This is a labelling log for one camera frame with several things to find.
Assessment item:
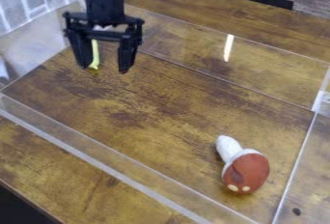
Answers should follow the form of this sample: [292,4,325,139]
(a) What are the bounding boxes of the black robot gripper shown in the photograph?
[63,0,145,73]

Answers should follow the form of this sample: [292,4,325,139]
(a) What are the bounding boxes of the green plastic spoon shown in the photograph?
[89,40,101,70]

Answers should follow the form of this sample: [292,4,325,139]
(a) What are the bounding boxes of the toy mushroom brown cap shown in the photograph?
[216,135,270,194]

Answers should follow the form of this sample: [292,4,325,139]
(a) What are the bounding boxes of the clear acrylic triangular bracket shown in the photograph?
[93,25,115,31]

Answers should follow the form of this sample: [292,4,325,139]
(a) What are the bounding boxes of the clear acrylic enclosure walls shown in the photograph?
[0,7,330,224]

